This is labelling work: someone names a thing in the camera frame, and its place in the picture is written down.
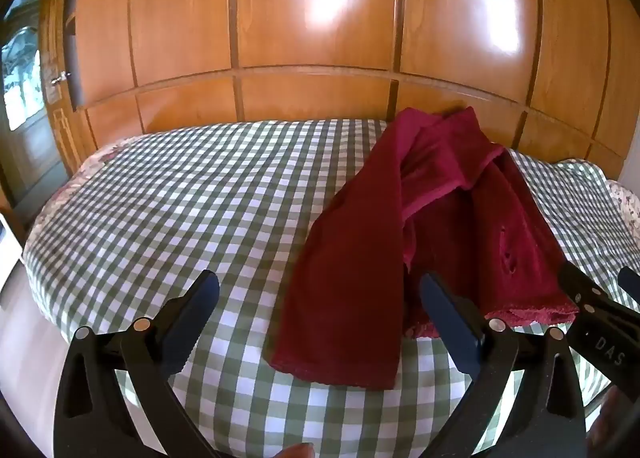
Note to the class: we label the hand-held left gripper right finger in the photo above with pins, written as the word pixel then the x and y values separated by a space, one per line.
pixel 449 318

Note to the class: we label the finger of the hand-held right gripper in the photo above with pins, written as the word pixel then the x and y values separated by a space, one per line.
pixel 579 288
pixel 631 283

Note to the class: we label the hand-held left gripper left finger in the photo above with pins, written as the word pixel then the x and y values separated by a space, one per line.
pixel 194 317

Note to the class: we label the dark red knit garment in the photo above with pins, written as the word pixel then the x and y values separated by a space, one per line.
pixel 380 258

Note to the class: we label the person's right hand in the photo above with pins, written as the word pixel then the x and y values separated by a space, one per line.
pixel 606 420

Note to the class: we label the green white checked bedspread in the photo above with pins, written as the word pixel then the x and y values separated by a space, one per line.
pixel 175 208

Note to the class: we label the white box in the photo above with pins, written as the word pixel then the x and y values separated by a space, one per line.
pixel 6 253

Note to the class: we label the wooden door with glass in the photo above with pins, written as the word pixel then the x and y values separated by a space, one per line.
pixel 25 137

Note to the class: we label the wooden panelled wardrobe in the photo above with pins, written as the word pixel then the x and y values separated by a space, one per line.
pixel 320 27

